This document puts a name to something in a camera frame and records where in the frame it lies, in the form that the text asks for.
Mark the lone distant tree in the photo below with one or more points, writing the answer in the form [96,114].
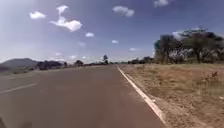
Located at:
[105,59]

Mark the distant low bushes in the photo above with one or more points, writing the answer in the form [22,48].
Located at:
[141,61]

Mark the white painted edge line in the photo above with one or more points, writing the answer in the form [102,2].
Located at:
[144,97]

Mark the grey asphalt road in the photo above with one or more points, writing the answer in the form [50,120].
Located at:
[80,100]

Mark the row of distant trees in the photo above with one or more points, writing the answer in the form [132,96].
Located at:
[50,64]

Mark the dry grass verge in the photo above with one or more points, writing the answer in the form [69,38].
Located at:
[186,90]

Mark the group of dark trees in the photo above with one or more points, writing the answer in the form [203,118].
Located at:
[196,46]

